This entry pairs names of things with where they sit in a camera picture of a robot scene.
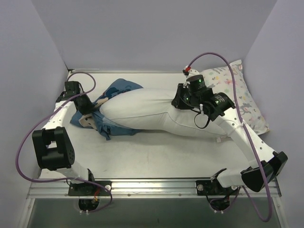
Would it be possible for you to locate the blue letter print pillowcase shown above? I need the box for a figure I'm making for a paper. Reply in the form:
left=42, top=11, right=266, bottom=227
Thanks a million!
left=70, top=78, right=142, bottom=140

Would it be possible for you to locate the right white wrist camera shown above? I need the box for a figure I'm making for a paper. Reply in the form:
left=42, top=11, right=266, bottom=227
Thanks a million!
left=182, top=67, right=200, bottom=78

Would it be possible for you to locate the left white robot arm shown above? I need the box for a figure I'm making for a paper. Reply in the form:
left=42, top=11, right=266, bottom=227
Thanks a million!
left=32, top=81, right=96, bottom=195

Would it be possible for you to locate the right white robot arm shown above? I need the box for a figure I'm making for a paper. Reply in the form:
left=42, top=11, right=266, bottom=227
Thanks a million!
left=171, top=75, right=288, bottom=194

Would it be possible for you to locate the aluminium front rail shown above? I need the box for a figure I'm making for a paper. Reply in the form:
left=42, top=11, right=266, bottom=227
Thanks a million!
left=26, top=178, right=282, bottom=200

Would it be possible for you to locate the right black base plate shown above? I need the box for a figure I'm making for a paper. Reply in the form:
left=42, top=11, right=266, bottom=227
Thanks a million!
left=196, top=180, right=230, bottom=196

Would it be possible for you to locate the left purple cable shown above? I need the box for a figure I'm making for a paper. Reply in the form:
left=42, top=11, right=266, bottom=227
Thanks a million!
left=15, top=72, right=114, bottom=213

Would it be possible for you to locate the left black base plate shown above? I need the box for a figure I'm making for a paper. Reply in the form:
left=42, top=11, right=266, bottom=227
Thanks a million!
left=68, top=180, right=112, bottom=196

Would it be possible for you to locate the white floral deer pillow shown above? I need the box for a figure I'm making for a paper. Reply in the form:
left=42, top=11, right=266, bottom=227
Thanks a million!
left=201, top=60, right=270, bottom=135

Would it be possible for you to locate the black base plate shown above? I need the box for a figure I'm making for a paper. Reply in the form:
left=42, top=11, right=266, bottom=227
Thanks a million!
left=196, top=180, right=230, bottom=196
left=68, top=180, right=112, bottom=196

